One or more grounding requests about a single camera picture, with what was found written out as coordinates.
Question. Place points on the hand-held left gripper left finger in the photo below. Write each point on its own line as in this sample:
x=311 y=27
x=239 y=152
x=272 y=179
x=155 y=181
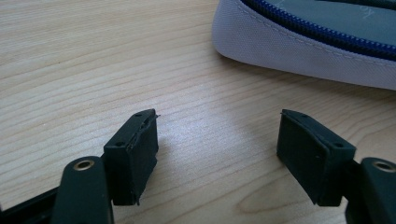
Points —
x=132 y=161

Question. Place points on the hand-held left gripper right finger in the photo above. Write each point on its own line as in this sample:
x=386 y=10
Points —
x=311 y=158

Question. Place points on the white pouch with blue zipper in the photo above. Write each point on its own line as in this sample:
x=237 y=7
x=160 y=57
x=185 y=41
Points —
x=280 y=43

